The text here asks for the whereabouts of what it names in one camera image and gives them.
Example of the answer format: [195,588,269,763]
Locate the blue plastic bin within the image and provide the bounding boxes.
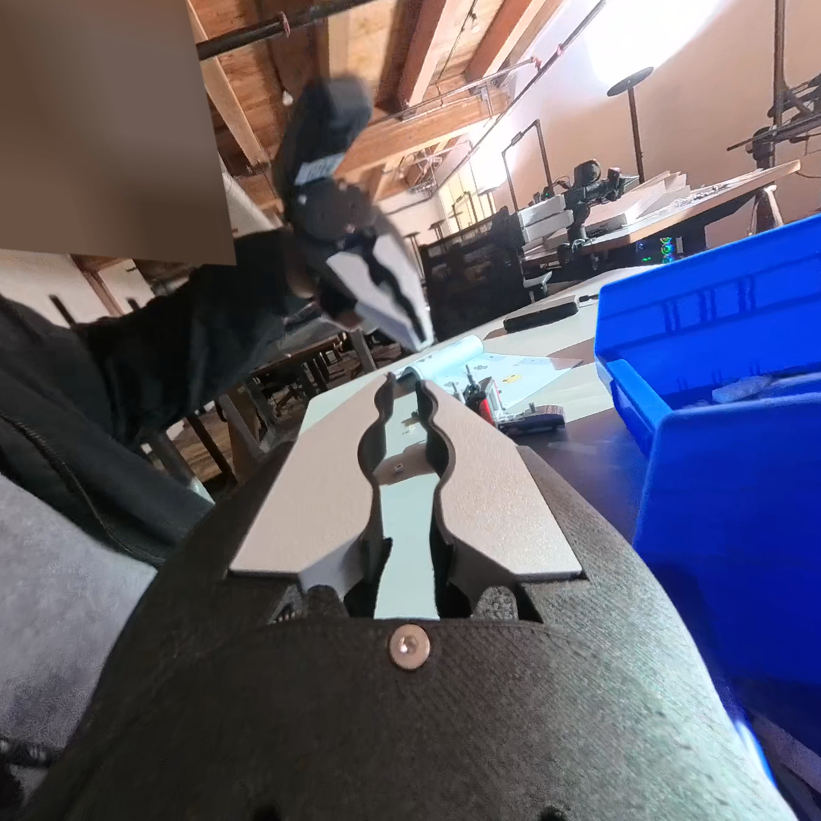
[634,385,821,764]
[593,215,821,438]

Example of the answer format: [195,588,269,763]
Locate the black robot equipment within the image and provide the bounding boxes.
[555,160,636,248]

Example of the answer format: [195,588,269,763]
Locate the black ceiling pipe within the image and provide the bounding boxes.
[195,13,334,62]

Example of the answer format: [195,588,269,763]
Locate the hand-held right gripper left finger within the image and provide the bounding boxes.
[229,372,399,600]

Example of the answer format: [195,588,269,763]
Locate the person's black jacket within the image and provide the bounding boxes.
[0,295,216,568]

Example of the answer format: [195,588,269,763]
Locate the black floor lamp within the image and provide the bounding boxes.
[606,66,655,187]

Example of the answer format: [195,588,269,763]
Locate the black rack cabinet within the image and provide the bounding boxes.
[420,208,533,341]

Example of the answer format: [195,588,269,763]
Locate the white boxes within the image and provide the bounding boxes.
[516,195,572,243]

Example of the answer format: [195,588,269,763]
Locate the black camera rig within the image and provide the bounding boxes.
[728,0,821,164]

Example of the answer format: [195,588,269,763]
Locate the white plastic bag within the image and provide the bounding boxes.
[711,377,774,404]

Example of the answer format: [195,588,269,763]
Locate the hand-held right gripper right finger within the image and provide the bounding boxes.
[416,378,585,607]

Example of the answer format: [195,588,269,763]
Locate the person's left forearm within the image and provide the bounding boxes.
[83,231,292,443]

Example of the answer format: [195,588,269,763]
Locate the white desk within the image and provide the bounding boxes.
[298,263,649,620]

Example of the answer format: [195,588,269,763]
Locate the person's left hand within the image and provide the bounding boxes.
[285,253,363,331]

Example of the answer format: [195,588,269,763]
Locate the light blue instruction booklet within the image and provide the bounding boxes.
[398,334,585,411]

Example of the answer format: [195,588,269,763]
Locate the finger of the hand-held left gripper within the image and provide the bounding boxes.
[324,247,425,352]
[371,226,436,344]

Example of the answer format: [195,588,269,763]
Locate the red black toy brick vehicle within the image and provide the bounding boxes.
[449,375,567,438]

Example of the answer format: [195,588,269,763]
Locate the wooden trestle table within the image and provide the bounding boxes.
[523,160,803,257]

